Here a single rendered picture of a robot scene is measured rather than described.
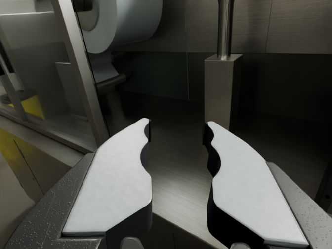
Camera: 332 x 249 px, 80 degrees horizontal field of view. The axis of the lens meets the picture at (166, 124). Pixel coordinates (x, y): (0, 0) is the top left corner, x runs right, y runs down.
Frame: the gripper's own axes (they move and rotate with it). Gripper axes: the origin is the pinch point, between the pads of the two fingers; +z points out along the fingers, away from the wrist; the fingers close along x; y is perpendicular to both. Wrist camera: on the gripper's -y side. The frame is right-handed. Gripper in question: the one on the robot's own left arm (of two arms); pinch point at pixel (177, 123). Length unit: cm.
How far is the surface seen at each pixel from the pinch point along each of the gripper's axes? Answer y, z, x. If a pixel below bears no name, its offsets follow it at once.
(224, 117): 22, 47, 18
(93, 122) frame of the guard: 21.3, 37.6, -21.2
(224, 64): 6, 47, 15
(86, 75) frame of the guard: 8.2, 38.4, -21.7
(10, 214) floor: 142, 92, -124
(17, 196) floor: 142, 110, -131
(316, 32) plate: -3, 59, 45
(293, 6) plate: -10, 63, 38
